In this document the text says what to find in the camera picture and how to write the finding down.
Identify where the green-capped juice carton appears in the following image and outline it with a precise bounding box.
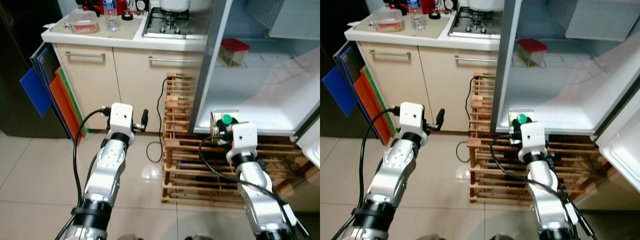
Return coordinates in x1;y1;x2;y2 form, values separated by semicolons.
210;110;241;146
508;108;535;137

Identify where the white mini fridge door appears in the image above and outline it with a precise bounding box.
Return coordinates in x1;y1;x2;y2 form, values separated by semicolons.
594;75;640;194
295;116;321;169

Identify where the clear fridge shelf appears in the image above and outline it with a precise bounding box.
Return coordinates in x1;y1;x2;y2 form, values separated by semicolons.
219;49;321;72
515;49;626;72

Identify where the tall dark fridge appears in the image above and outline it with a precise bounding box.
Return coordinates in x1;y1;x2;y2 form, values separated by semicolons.
320;0;375;137
0;0;71;139

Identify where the wooden slatted rack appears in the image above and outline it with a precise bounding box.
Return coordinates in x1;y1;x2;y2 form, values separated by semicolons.
467;72;617;206
161;72;321;206

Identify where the beige kitchen cabinet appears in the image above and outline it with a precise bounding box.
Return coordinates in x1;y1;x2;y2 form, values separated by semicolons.
52;42;207;134
357;42;506;134

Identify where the green cutting board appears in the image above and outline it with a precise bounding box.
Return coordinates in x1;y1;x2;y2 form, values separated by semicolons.
57;66;89;139
362;66;401;137

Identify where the orange cutting board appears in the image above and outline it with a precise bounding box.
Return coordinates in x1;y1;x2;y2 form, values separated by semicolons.
353;67;396;146
48;67;84;146

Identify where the red-lidded clear container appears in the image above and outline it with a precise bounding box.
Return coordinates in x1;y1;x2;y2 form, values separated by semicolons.
516;38;549;69
218;38;251;69

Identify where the beige counter mat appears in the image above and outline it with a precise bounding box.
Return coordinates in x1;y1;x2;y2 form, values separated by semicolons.
356;13;451;41
50;14;144;41

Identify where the steel gas hob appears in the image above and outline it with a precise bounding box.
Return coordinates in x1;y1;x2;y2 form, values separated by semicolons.
448;7;506;40
142;7;212;40

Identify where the dark blue-framed board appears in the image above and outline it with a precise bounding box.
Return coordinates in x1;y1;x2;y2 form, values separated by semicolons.
31;42;72;139
334;42;374;137

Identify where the clear water bottle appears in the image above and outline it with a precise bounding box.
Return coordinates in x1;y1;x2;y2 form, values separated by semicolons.
103;0;121;32
407;0;426;31

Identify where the clear plastic food container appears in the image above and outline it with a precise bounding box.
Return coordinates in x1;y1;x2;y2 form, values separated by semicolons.
68;10;100;35
372;8;405;33

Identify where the white pot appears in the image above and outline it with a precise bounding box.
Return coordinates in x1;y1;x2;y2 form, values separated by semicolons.
160;0;191;12
467;0;499;12

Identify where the red kitchen appliance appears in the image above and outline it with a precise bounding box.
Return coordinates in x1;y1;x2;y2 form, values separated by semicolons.
382;0;435;15
75;0;129;16

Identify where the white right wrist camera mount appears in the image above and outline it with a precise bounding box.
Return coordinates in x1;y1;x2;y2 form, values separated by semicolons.
230;121;259;156
519;121;549;156

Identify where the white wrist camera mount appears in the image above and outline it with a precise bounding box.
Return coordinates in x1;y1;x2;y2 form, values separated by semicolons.
230;121;259;156
399;102;426;135
109;103;135;135
519;121;549;156

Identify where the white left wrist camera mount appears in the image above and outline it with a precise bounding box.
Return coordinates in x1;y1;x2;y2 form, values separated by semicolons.
109;103;135;135
399;102;426;135

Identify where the black fridge power cable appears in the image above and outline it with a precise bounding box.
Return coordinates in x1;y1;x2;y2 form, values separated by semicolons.
146;76;169;164
456;76;477;164

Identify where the steel cabinet handle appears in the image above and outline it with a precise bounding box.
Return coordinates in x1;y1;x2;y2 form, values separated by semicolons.
368;49;412;60
64;50;107;61
454;54;502;64
148;55;195;64

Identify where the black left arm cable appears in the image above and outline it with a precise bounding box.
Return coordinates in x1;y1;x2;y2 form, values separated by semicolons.
54;106;113;240
331;105;404;240

